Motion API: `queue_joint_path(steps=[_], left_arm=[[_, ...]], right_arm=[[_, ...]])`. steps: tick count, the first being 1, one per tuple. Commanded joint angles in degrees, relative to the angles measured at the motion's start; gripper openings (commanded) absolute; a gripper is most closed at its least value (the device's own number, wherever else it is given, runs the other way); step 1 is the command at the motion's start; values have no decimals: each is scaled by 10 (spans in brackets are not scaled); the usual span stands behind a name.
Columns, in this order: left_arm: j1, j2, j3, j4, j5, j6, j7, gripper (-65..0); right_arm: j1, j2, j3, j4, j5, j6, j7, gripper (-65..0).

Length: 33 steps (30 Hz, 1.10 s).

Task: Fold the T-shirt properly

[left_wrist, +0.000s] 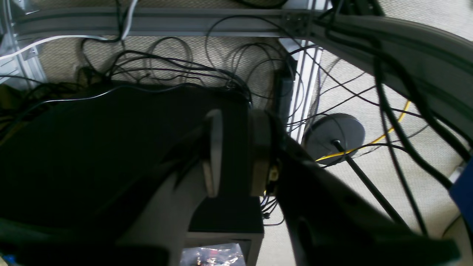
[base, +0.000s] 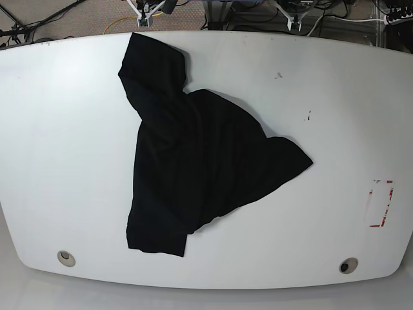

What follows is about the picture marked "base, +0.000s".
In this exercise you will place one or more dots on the black printed T-shirt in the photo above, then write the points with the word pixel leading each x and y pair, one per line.
pixel 198 156

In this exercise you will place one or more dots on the grey metal table leg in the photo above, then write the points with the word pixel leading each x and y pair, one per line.
pixel 216 13

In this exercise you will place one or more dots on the red tape rectangle marking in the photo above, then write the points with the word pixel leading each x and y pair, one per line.
pixel 379 199

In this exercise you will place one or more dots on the black tripod stand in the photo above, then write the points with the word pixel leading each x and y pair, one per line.
pixel 24 33

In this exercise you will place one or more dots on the white power strip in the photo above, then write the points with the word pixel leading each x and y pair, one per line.
pixel 398 15

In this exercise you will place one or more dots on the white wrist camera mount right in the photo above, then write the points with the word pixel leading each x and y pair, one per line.
pixel 146 11

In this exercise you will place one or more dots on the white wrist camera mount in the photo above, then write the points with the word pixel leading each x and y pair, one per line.
pixel 294 11
pixel 146 11

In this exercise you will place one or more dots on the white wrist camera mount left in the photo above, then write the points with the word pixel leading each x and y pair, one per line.
pixel 294 11

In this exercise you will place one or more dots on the left table cable grommet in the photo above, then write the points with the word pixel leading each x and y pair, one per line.
pixel 66 258

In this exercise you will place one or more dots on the table cable grommet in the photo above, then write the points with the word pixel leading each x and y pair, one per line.
pixel 348 266
pixel 66 258

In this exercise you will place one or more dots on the right table cable grommet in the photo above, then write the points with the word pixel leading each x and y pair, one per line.
pixel 348 266

